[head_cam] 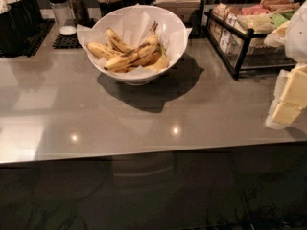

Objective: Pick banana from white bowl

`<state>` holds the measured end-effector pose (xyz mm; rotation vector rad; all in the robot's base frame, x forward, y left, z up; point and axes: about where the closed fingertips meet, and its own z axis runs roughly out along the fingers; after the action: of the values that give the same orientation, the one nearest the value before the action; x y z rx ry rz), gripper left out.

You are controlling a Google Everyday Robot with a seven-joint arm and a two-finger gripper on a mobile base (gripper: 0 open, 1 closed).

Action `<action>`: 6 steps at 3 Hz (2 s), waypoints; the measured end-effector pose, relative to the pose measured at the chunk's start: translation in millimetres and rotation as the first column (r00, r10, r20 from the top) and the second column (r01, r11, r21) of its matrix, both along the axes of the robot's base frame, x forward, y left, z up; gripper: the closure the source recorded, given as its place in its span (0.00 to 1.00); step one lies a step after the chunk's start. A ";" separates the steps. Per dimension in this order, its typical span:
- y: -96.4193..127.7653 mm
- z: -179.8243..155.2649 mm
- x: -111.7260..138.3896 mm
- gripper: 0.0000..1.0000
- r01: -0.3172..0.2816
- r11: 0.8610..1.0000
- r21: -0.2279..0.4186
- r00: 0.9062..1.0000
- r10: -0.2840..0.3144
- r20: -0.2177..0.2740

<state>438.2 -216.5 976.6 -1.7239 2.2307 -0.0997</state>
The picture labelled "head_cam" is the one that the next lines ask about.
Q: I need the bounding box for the long spotted banana front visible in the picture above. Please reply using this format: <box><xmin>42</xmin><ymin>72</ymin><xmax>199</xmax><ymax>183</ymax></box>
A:
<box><xmin>105</xmin><ymin>43</ymin><xmax>156</xmax><ymax>70</ymax></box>

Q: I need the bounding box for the right yellow banana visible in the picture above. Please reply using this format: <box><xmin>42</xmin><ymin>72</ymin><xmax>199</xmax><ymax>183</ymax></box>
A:
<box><xmin>145</xmin><ymin>45</ymin><xmax>169</xmax><ymax>71</ymax></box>

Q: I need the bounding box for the yellow banana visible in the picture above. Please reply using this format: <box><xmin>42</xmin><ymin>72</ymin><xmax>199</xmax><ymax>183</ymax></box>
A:
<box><xmin>86</xmin><ymin>42</ymin><xmax>121</xmax><ymax>60</ymax></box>
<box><xmin>145</xmin><ymin>45</ymin><xmax>169</xmax><ymax>71</ymax></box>

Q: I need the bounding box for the banana with upright stem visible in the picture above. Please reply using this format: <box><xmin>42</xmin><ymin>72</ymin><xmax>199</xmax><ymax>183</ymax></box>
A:
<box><xmin>138</xmin><ymin>21</ymin><xmax>158</xmax><ymax>50</ymax></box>

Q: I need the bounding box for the white ceramic bowl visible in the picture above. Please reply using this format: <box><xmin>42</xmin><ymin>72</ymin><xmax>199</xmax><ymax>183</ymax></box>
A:
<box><xmin>83</xmin><ymin>4</ymin><xmax>190</xmax><ymax>86</ymax></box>

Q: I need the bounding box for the upper middle banana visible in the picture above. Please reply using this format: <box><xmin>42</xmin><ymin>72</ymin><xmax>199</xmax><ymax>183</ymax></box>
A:
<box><xmin>106</xmin><ymin>28</ymin><xmax>131</xmax><ymax>53</ymax></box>

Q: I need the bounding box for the left yellow banana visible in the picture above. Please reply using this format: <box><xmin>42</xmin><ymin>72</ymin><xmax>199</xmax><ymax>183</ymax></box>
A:
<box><xmin>86</xmin><ymin>42</ymin><xmax>121</xmax><ymax>60</ymax></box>

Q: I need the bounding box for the white paper bowl liner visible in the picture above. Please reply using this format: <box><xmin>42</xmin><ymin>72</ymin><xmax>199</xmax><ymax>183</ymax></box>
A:
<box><xmin>76</xmin><ymin>3</ymin><xmax>193</xmax><ymax>80</ymax></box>

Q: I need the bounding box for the small black rubber mat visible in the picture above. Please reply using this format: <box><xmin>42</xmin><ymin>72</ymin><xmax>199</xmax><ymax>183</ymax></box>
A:
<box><xmin>53</xmin><ymin>34</ymin><xmax>81</xmax><ymax>49</ymax></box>

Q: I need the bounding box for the pepper shaker black lid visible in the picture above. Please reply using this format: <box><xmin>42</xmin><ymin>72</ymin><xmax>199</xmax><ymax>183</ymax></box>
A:
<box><xmin>69</xmin><ymin>0</ymin><xmax>90</xmax><ymax>25</ymax></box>

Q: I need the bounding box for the large black rubber mat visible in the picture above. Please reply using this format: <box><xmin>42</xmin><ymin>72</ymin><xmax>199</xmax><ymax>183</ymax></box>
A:
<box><xmin>0</xmin><ymin>18</ymin><xmax>55</xmax><ymax>58</ymax></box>

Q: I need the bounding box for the white plastic bag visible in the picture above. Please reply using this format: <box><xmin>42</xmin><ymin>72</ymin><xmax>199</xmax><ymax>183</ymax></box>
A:
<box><xmin>264</xmin><ymin>0</ymin><xmax>307</xmax><ymax>63</ymax></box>

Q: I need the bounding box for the black container back left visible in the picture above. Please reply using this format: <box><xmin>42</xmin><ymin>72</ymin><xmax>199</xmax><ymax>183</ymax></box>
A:
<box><xmin>15</xmin><ymin>0</ymin><xmax>43</xmax><ymax>36</ymax></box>

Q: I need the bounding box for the black container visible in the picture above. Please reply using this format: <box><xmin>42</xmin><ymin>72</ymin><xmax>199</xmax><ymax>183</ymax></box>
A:
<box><xmin>0</xmin><ymin>0</ymin><xmax>29</xmax><ymax>57</ymax></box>
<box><xmin>15</xmin><ymin>0</ymin><xmax>43</xmax><ymax>36</ymax></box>

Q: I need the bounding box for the black container front left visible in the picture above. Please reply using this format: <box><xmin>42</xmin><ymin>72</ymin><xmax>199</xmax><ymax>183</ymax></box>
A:
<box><xmin>0</xmin><ymin>0</ymin><xmax>29</xmax><ymax>57</ymax></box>

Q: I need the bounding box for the black wire condiment rack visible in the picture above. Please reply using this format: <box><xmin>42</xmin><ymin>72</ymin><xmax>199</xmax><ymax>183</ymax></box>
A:
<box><xmin>204</xmin><ymin>10</ymin><xmax>295</xmax><ymax>79</ymax></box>

